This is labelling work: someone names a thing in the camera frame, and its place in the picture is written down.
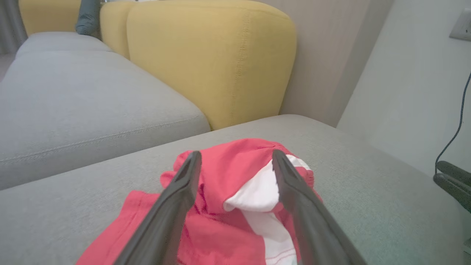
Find white wall socket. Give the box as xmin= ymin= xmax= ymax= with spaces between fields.
xmin=449 ymin=9 xmax=471 ymax=41

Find dark teal throw pillow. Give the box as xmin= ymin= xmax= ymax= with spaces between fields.
xmin=75 ymin=0 xmax=102 ymax=39

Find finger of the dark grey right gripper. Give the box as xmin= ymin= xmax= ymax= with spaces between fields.
xmin=433 ymin=173 xmax=471 ymax=214
xmin=437 ymin=161 xmax=471 ymax=186

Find grey curtain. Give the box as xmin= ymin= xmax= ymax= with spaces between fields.
xmin=0 ymin=0 xmax=28 ymax=55

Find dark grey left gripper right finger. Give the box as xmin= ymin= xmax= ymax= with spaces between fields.
xmin=272 ymin=149 xmax=368 ymax=265

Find red white-trimmed shorts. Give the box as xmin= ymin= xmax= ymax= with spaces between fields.
xmin=75 ymin=138 xmax=324 ymax=265

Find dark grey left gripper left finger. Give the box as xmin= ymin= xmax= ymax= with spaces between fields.
xmin=113 ymin=150 xmax=202 ymax=265

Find yellow sofa back cushion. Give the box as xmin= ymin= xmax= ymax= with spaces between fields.
xmin=126 ymin=0 xmax=297 ymax=131
xmin=18 ymin=0 xmax=81 ymax=36
xmin=99 ymin=1 xmax=137 ymax=59

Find grey sofa chaise cushion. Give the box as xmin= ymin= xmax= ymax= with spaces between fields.
xmin=0 ymin=114 xmax=471 ymax=265

